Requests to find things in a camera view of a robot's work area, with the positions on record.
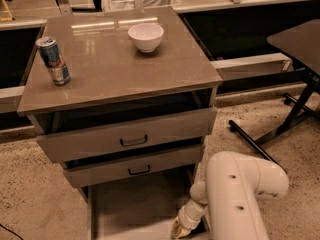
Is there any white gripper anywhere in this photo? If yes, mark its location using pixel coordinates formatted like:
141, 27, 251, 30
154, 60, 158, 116
171, 199, 207, 239

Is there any grey bottom drawer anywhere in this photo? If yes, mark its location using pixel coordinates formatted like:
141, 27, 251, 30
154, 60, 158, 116
86, 166, 213, 240

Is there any grey drawer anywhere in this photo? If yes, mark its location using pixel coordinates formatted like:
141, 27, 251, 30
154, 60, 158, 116
36, 107, 217, 162
86, 166, 213, 240
64, 144, 203, 188

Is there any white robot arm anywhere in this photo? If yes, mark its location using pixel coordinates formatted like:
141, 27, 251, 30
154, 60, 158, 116
171, 151, 289, 240

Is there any grey top drawer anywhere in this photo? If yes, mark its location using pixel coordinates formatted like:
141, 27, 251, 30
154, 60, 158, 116
36, 107, 217, 162

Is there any grey middle drawer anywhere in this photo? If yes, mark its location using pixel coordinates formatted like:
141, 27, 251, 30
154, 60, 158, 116
64, 144, 203, 188

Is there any grey drawer cabinet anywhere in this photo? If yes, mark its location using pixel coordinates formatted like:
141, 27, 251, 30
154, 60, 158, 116
17, 6, 223, 198

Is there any white ceramic bowl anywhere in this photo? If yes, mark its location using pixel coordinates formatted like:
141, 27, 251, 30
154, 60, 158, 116
128, 23, 164, 53

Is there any blue silver drink can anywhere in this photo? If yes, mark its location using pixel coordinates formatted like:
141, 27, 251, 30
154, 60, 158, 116
36, 36, 71, 86

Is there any black rolling side table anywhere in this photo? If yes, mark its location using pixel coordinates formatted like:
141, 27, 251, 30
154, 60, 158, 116
228, 18, 320, 174

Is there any black floor cable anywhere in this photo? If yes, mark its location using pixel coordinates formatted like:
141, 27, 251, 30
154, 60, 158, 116
0, 222, 25, 240

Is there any white wire basket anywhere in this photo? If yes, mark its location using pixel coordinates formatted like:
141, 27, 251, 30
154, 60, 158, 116
102, 0, 180, 12

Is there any yellow frame object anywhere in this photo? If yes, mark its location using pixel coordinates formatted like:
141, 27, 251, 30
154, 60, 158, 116
0, 0, 13, 22

